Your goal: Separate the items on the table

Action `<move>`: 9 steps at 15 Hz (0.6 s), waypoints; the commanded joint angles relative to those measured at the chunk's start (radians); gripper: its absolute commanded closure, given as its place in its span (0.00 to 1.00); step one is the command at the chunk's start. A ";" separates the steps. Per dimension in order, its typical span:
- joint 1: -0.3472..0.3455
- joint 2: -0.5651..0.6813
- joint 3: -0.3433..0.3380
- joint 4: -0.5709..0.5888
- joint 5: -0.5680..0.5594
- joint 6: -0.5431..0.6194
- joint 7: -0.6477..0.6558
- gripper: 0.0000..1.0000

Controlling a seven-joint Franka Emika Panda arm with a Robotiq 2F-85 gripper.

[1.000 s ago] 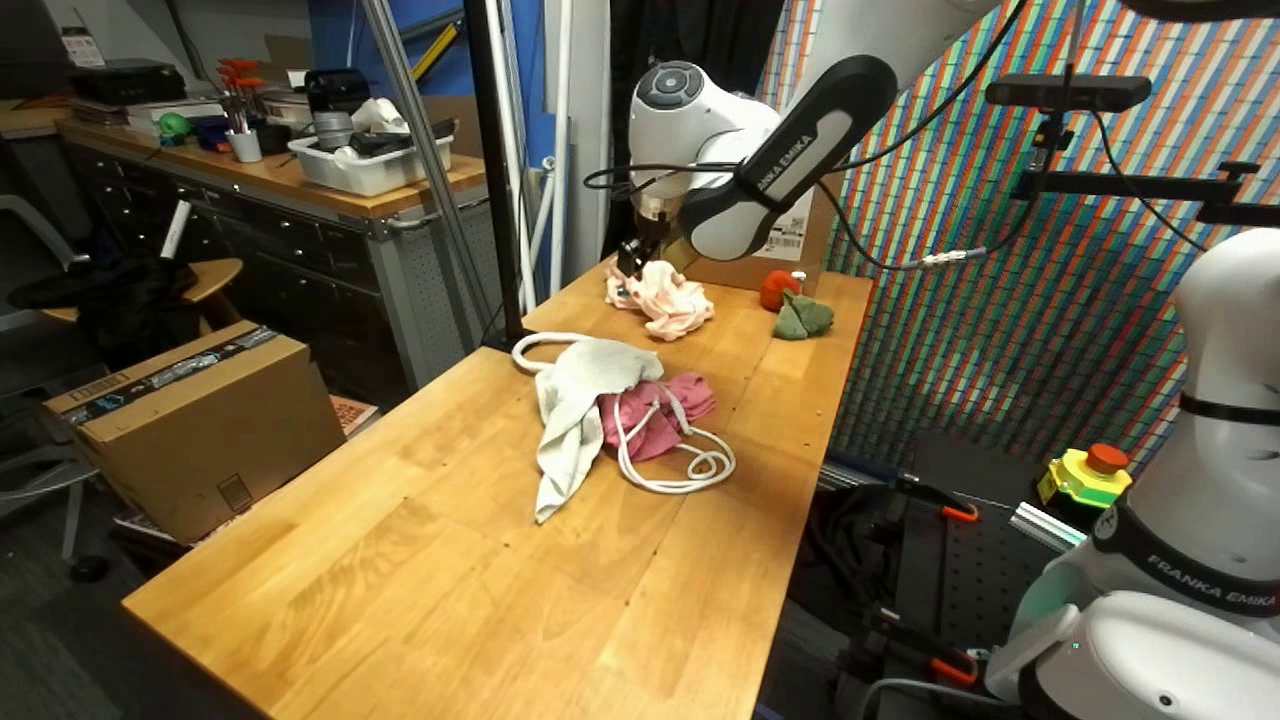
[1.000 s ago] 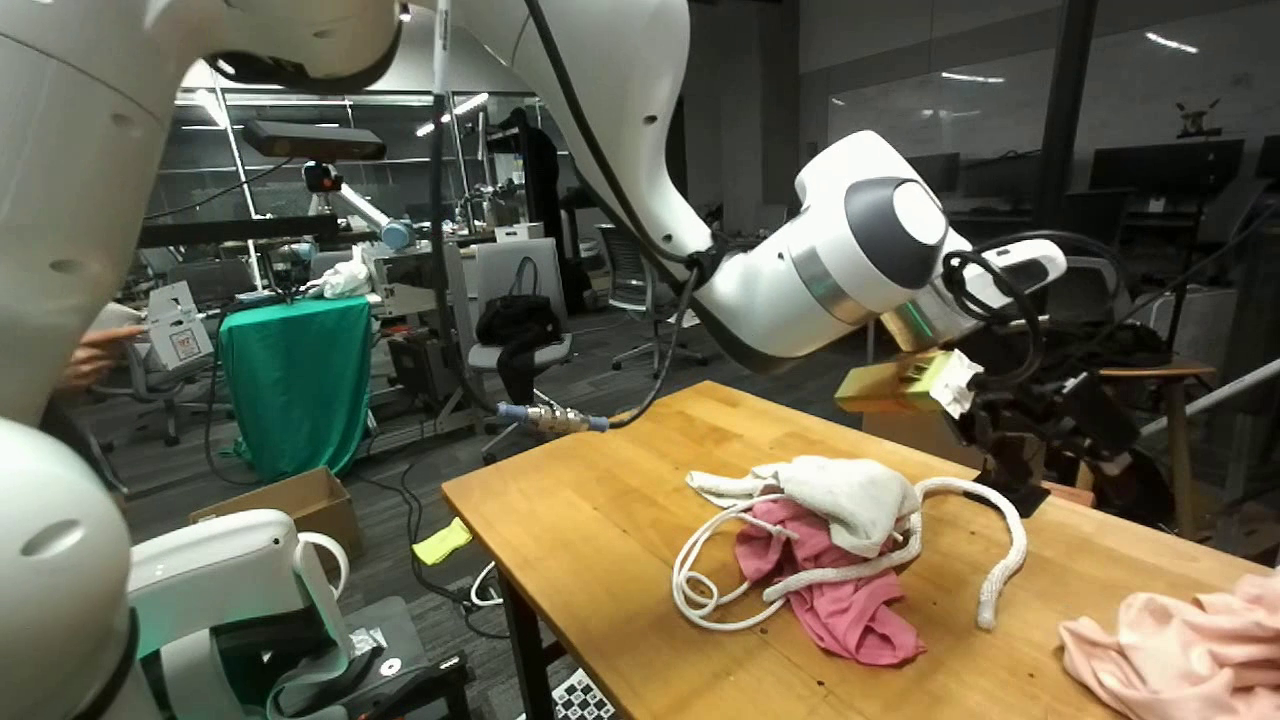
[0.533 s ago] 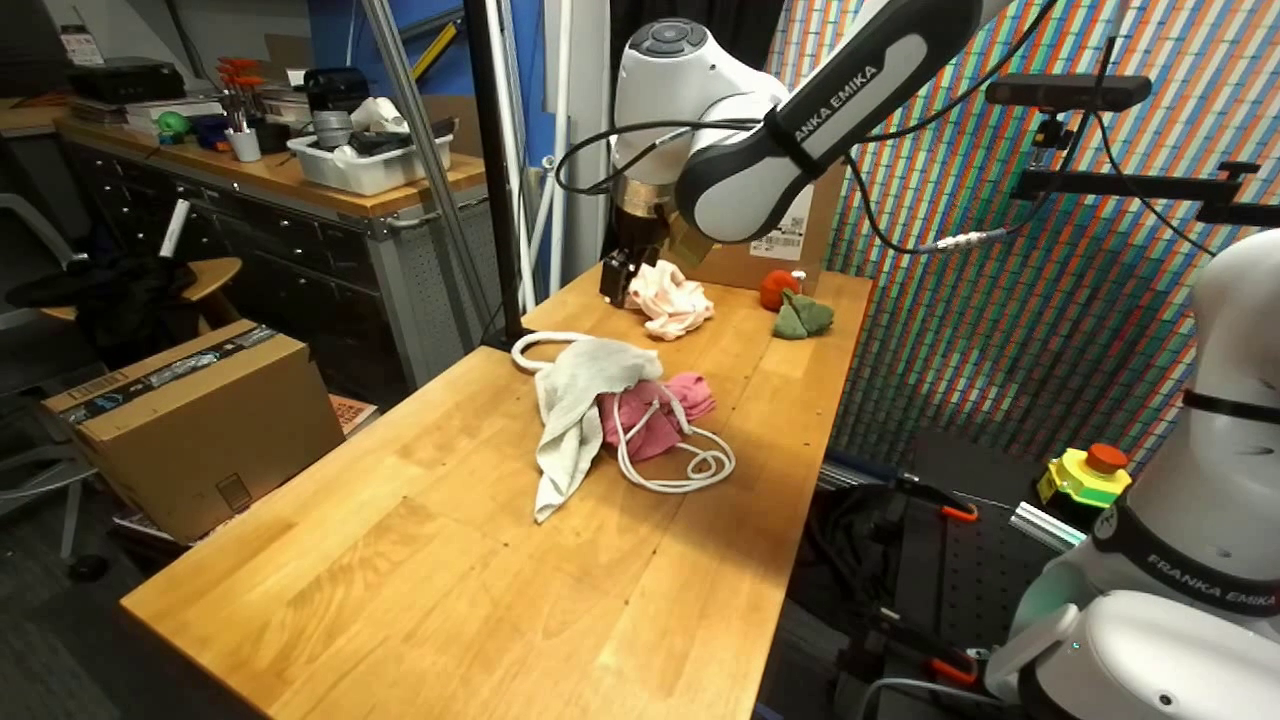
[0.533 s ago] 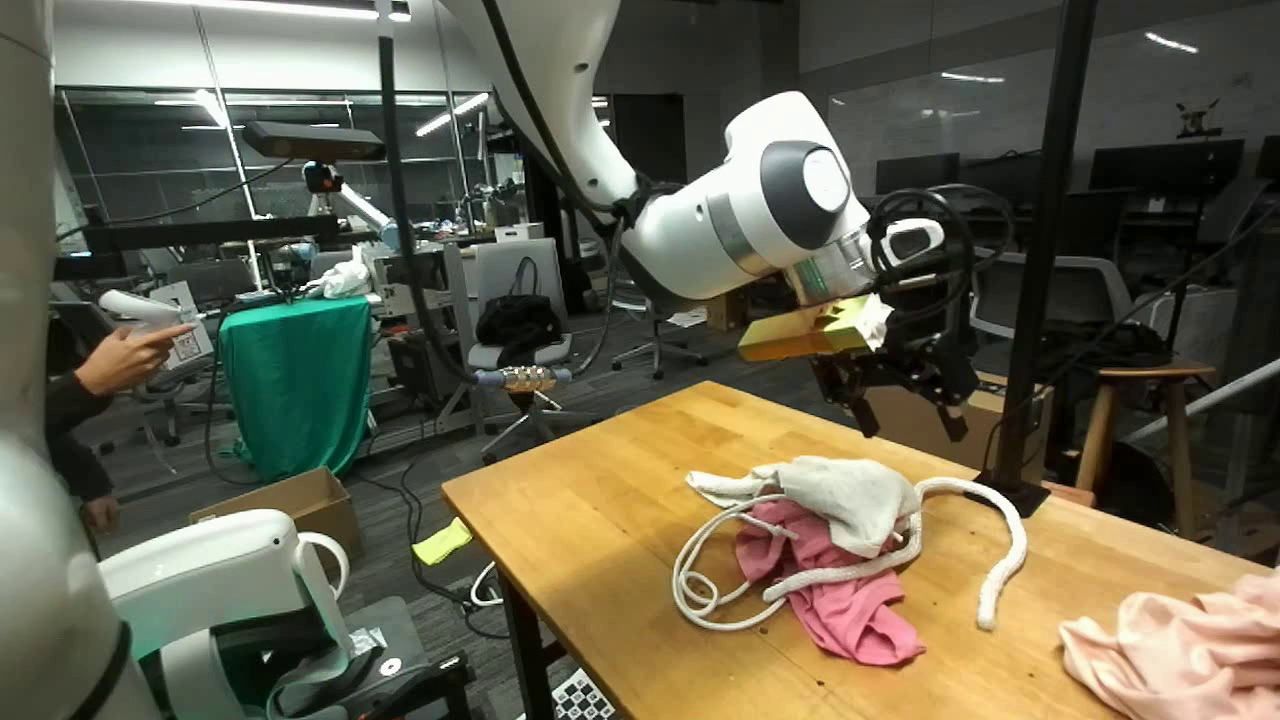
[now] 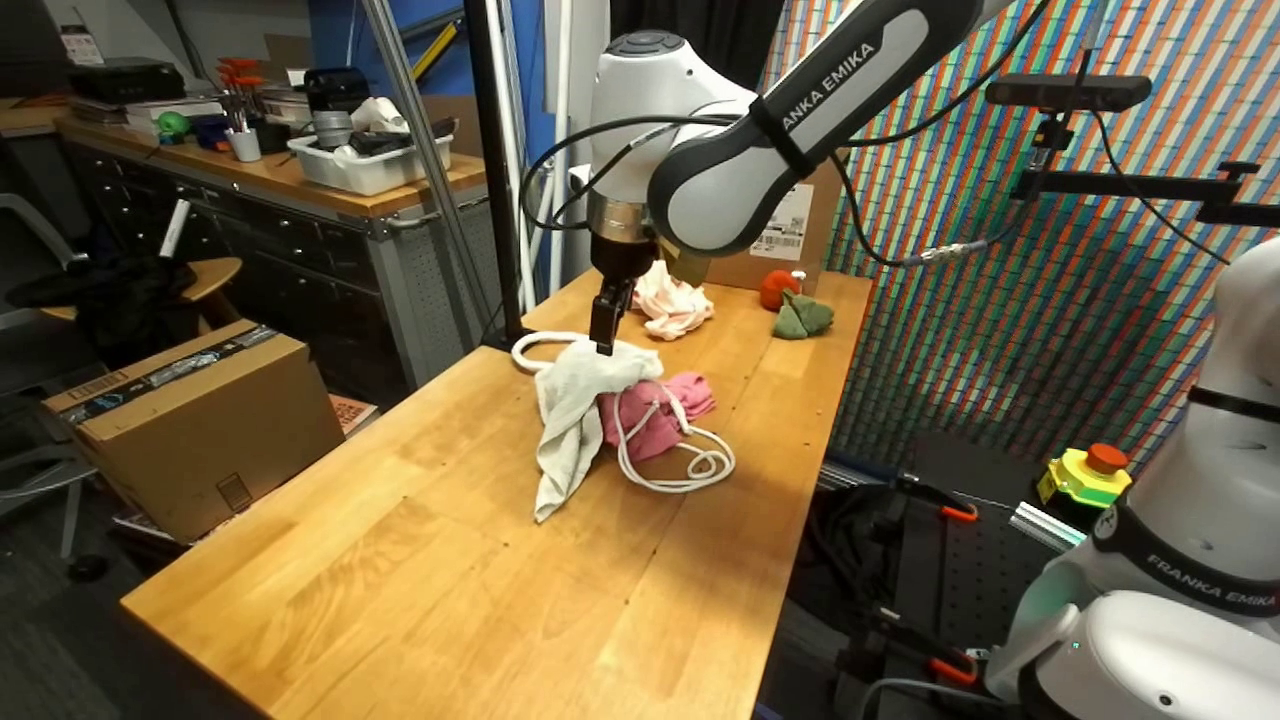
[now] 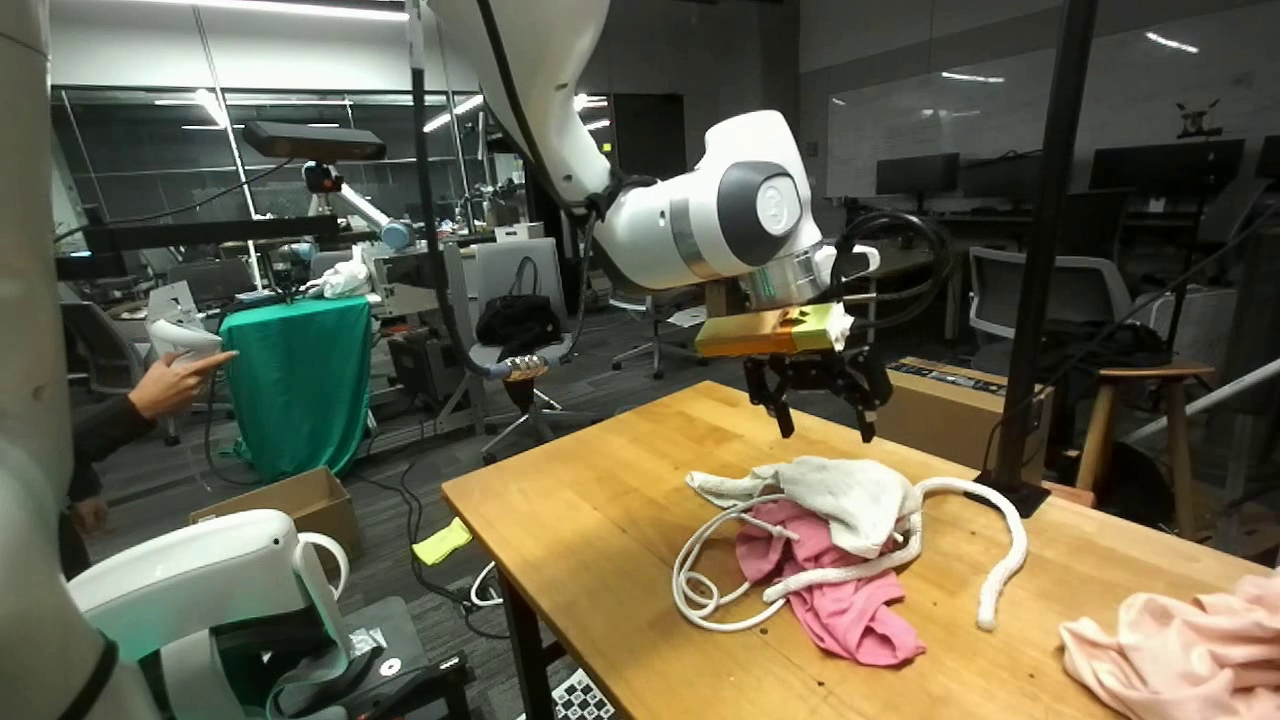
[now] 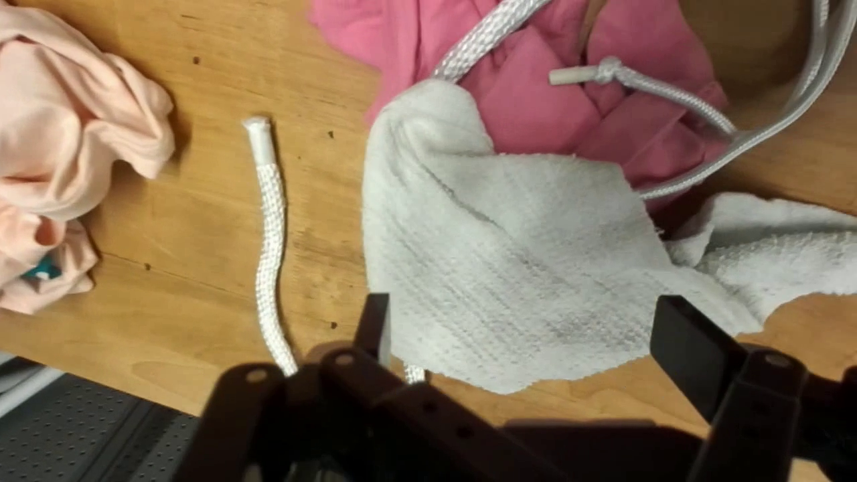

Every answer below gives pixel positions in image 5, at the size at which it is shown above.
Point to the red plush ball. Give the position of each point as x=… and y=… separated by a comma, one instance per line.
x=782, y=289

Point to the cardboard box with black tape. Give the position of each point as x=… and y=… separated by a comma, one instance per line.
x=201, y=427

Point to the olive green felt cloth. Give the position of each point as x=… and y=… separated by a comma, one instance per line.
x=807, y=323

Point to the white tube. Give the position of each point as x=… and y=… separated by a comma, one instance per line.
x=509, y=82
x=557, y=82

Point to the white towel cloth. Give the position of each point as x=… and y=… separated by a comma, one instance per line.
x=567, y=427

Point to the pale peach cloth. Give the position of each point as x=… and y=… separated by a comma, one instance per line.
x=674, y=309

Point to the multicoloured patterned backdrop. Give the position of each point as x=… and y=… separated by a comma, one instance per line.
x=1067, y=334

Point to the black upright pole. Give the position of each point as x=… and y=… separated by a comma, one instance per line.
x=491, y=161

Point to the black case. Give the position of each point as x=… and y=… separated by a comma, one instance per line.
x=127, y=82

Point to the black bag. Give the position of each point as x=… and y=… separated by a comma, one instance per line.
x=120, y=307

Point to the black stereo camera bar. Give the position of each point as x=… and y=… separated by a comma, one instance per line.
x=1067, y=89

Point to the blue board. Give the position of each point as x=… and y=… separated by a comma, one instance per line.
x=345, y=40

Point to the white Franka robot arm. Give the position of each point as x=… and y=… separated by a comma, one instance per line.
x=640, y=93

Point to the silver aluminium extrusion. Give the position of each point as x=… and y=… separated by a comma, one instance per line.
x=1050, y=525

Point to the white cup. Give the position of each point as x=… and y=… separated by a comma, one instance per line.
x=243, y=146

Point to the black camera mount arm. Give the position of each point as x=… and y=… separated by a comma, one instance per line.
x=1146, y=184

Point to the small orange object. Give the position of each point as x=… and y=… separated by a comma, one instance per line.
x=243, y=74

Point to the magenta pink cloth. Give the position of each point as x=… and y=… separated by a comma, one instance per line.
x=664, y=404

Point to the yellow red emergency stop button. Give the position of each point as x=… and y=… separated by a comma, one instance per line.
x=1084, y=476

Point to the silver slanted tripod pole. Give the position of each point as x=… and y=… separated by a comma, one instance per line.
x=412, y=120

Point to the wooden workbench dark cabinets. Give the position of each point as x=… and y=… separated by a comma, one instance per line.
x=266, y=241

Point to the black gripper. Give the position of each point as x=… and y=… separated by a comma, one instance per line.
x=620, y=267

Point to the small green object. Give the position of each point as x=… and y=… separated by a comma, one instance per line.
x=174, y=127

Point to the grey office chair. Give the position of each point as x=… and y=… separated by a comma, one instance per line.
x=35, y=467

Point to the wooden stool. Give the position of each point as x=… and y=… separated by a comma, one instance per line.
x=214, y=279

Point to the white plastic bin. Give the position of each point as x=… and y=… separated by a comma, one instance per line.
x=367, y=167

